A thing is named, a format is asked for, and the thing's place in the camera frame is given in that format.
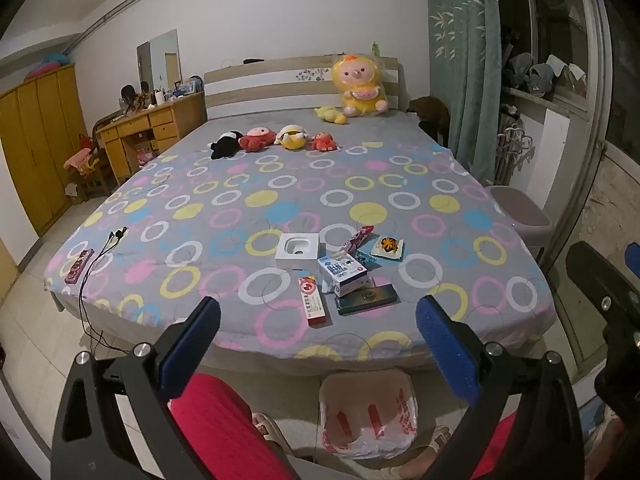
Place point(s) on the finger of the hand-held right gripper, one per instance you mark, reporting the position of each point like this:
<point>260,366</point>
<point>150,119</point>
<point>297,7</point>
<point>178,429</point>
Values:
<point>600,285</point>
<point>634,252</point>

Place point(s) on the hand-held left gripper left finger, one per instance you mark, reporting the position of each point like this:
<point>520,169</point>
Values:
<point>192,345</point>

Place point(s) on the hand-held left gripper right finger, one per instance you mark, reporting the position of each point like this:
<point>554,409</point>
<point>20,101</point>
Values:
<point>447,350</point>

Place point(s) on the blue striped snack packet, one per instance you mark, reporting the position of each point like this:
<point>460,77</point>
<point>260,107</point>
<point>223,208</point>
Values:
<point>367,258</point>

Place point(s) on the white and blue carton box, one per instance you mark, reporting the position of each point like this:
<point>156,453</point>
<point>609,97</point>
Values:
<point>345,272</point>

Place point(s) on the person's red pants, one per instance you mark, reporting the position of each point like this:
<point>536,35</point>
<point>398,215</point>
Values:
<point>225,425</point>

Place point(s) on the beige sandal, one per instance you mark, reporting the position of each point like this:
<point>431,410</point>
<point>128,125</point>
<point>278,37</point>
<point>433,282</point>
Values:
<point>267,432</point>
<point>441,439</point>

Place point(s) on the black flat packet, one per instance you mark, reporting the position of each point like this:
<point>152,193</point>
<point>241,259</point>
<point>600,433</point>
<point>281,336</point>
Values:
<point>367,297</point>

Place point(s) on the grey plastic bin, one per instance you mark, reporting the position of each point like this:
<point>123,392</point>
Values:
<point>522,220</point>

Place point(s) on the white red-print plastic bag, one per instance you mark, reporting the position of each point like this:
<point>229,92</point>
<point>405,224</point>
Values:
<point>367,425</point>

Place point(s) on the orange and white snack packet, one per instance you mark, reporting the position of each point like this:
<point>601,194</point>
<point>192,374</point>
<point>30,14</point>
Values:
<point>389,246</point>

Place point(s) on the white square box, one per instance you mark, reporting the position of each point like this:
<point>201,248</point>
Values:
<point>287,260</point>

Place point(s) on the red and white slim box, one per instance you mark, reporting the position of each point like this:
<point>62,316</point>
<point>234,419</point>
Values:
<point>313,302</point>

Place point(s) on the pink patterned flat box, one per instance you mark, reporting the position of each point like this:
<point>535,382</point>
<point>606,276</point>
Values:
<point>79,266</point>

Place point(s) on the red snack wrapper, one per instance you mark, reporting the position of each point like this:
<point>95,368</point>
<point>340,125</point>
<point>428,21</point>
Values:
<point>357,239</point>

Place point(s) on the grey cloth pile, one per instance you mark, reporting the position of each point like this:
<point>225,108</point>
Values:
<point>530,77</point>

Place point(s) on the black and white plush toy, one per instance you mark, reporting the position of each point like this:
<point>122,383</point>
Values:
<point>225,144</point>

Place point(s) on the chair with pink clothes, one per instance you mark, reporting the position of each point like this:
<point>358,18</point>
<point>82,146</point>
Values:
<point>86,162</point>

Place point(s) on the wooden desk with drawers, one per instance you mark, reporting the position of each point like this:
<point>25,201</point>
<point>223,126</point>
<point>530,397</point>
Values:
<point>150,125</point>

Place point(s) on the yellow plush toy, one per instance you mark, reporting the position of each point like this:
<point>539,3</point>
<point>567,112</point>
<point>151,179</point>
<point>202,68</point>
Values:
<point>291,138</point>

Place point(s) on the small red plush toy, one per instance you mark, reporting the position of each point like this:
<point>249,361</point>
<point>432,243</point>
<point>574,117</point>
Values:
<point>324,142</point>

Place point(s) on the dark brown cloth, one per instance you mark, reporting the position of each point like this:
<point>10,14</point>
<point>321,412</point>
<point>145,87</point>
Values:
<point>430,109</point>

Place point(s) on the yellow wooden wardrobe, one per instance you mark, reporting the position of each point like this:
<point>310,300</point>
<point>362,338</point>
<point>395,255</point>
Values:
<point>40,140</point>

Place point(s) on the dark round desk item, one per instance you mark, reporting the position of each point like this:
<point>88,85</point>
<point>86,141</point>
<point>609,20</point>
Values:
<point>128,96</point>

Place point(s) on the green patterned curtain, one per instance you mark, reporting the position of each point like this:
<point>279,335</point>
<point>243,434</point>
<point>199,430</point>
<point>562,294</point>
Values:
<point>462,60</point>

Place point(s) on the small yellow duck plush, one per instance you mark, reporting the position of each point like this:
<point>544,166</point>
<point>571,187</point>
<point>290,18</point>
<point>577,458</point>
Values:
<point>331,114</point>

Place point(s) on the wooden bed headboard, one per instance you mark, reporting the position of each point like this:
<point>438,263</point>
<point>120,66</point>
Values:
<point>270,87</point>

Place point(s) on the large yellow plush doll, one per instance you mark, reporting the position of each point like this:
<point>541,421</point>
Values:
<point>359,85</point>

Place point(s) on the green bottle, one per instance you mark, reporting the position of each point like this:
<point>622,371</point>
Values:
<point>376,50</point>

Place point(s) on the pink and blue bundle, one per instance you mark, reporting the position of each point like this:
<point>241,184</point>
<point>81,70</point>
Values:
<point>50,64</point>

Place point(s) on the wall mirror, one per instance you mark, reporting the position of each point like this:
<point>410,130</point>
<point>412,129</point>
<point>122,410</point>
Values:
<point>159,60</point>

